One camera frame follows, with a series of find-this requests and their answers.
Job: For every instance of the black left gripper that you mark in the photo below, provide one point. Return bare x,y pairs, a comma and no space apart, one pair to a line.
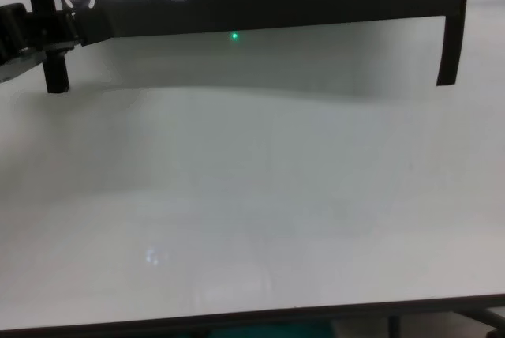
19,34

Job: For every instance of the black tape frame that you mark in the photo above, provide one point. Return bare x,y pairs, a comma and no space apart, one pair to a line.
57,73

